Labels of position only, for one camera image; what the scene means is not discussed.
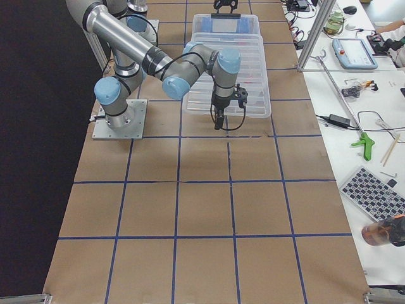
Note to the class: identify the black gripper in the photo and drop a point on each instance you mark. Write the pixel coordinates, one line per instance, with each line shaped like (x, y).
(225, 4)
(219, 102)

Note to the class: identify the clear plastic storage box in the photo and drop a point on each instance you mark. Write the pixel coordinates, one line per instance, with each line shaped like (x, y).
(226, 23)

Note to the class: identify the clear ribbed box lid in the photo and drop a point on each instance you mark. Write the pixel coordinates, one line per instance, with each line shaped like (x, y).
(243, 57)

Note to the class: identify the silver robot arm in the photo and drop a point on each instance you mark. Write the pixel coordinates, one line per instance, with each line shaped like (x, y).
(134, 13)
(135, 57)

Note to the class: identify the green tape roll jar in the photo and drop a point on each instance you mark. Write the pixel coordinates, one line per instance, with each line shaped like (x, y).
(335, 23)

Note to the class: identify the black power adapter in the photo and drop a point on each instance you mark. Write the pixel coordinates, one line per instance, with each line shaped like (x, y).
(338, 121)

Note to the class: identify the black computer mouse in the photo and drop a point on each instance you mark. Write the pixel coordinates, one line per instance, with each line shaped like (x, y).
(350, 10)

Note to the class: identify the blue teach pendant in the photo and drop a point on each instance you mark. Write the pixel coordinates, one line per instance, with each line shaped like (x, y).
(353, 54)

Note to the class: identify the small electronics board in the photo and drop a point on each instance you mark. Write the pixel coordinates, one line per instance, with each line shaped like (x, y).
(354, 87)

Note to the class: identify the wooden chopsticks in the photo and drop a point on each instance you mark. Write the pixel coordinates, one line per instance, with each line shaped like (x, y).
(390, 150)

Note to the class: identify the checkered calibration board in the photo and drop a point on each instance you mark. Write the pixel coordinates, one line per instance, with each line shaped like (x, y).
(372, 196)

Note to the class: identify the silver hex key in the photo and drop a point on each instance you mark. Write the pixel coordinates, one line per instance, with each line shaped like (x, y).
(389, 175)

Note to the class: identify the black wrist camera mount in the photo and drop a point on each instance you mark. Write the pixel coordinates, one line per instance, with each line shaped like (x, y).
(240, 95)

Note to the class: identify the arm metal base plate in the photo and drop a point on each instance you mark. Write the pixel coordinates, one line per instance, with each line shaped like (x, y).
(129, 125)
(151, 31)

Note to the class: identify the aluminium frame post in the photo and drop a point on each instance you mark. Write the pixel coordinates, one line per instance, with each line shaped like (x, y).
(320, 20)

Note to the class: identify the green handled reacher grabber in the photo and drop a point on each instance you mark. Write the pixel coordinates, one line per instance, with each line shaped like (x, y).
(364, 139)

